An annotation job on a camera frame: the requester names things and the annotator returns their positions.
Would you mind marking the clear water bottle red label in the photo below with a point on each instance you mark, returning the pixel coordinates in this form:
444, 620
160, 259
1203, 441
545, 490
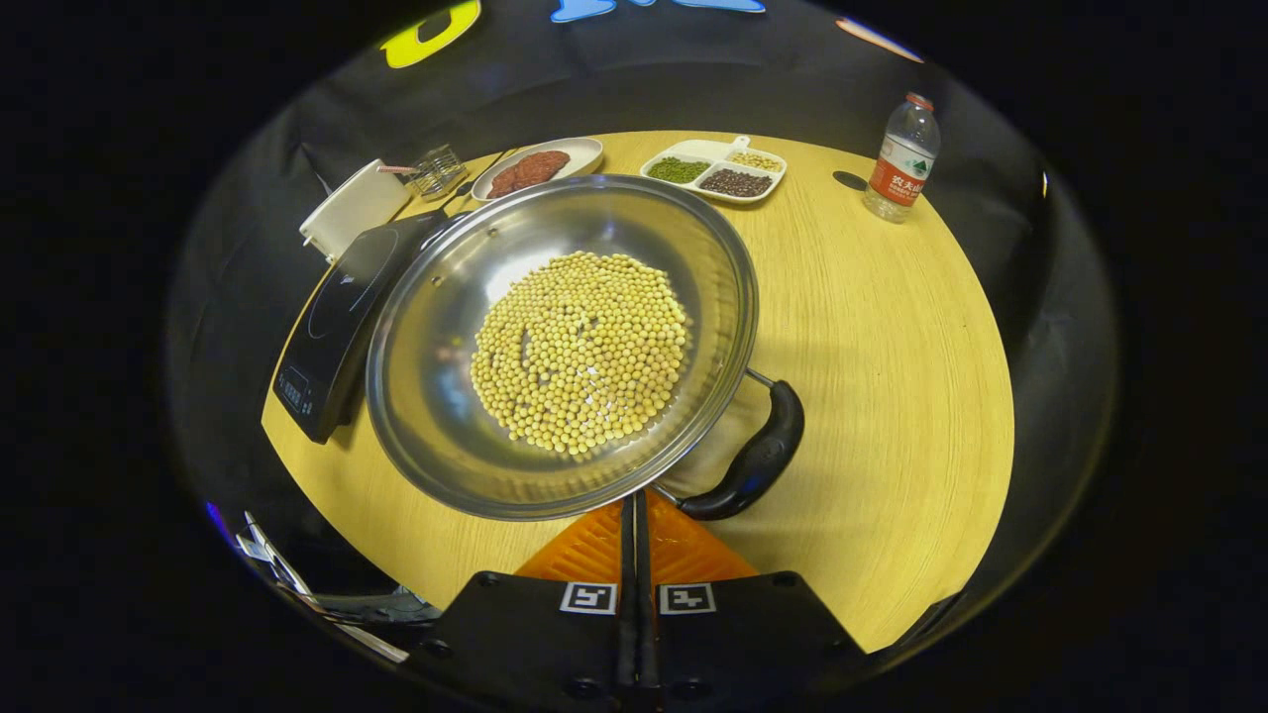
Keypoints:
899, 178

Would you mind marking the white oval plate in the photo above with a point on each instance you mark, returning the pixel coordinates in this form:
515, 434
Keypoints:
584, 151

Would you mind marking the brown meat piece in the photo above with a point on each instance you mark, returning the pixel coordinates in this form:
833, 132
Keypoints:
507, 181
547, 165

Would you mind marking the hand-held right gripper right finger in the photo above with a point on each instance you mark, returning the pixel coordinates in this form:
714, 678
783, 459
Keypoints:
753, 634

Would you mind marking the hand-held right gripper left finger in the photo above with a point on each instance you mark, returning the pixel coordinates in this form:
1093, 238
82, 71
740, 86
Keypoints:
525, 634

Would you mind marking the black induction cooktop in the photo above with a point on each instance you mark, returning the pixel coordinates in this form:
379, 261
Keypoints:
327, 337

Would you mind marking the white toaster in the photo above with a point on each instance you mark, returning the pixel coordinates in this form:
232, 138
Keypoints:
352, 208

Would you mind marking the small soybeans heap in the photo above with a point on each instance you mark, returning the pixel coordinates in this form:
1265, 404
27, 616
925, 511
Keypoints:
757, 160

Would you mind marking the stainless steel pot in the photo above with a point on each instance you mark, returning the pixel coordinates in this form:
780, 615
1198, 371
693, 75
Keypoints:
446, 396

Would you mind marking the dark red beans heap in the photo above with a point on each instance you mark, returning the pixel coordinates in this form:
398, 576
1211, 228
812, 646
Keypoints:
736, 183

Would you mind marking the green mung beans heap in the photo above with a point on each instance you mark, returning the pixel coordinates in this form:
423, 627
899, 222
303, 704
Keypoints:
679, 170

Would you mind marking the white divided dish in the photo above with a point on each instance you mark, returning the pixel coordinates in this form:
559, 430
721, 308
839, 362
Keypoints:
715, 153

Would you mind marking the pile of yellow soybeans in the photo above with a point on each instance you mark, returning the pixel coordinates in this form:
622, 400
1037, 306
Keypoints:
580, 347

